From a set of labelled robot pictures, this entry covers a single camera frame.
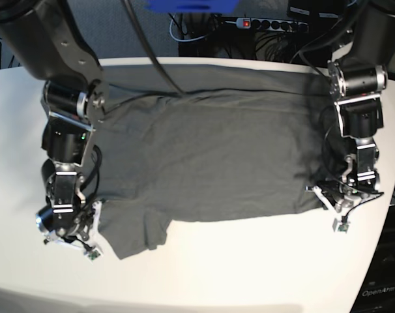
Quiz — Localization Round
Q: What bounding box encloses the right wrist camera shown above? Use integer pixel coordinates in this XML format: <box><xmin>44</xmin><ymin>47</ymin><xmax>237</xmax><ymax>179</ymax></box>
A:
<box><xmin>84</xmin><ymin>248</ymin><xmax>102</xmax><ymax>262</ymax></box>

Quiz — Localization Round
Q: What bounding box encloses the grey T-shirt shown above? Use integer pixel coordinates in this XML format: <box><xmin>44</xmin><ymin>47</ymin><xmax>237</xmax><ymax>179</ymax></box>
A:
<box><xmin>96</xmin><ymin>65</ymin><xmax>332</xmax><ymax>259</ymax></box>

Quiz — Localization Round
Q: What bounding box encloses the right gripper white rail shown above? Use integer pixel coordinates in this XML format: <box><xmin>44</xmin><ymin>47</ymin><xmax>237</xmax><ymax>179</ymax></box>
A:
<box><xmin>43</xmin><ymin>199</ymin><xmax>106</xmax><ymax>254</ymax></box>

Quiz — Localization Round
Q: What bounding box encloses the white power strip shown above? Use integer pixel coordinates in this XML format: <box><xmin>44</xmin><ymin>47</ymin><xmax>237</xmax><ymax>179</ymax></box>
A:
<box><xmin>233</xmin><ymin>18</ymin><xmax>309</xmax><ymax>33</ymax></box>

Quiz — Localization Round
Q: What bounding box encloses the blue plastic box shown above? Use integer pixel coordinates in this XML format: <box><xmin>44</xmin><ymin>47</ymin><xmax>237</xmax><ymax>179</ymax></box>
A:
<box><xmin>147</xmin><ymin>0</ymin><xmax>239</xmax><ymax>14</ymax></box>

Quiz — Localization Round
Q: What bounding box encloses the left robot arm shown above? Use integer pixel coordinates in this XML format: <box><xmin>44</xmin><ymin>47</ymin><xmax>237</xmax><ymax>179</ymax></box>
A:
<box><xmin>298</xmin><ymin>1</ymin><xmax>395</xmax><ymax>232</ymax></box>

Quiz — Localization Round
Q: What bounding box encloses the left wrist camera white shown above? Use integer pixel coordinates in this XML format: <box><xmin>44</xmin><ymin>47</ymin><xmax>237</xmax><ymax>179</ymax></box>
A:
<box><xmin>332</xmin><ymin>218</ymin><xmax>349</xmax><ymax>233</ymax></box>

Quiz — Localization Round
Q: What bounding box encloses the black OpenArm base box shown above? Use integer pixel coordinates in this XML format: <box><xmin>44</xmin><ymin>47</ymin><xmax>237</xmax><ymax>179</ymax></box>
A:
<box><xmin>351</xmin><ymin>205</ymin><xmax>395</xmax><ymax>312</ymax></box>

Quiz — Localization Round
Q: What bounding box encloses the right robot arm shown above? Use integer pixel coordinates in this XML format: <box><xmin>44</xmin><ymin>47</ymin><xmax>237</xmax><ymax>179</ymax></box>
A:
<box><xmin>0</xmin><ymin>1</ymin><xmax>187</xmax><ymax>260</ymax></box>

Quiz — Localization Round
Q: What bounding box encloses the white cable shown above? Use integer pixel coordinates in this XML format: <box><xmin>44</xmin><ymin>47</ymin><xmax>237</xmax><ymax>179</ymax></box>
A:
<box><xmin>168</xmin><ymin>13</ymin><xmax>207</xmax><ymax>42</ymax></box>

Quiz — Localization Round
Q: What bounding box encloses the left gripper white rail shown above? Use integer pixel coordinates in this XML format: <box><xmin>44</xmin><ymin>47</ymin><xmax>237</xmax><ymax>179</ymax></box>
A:
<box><xmin>305</xmin><ymin>185</ymin><xmax>346</xmax><ymax>225</ymax></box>

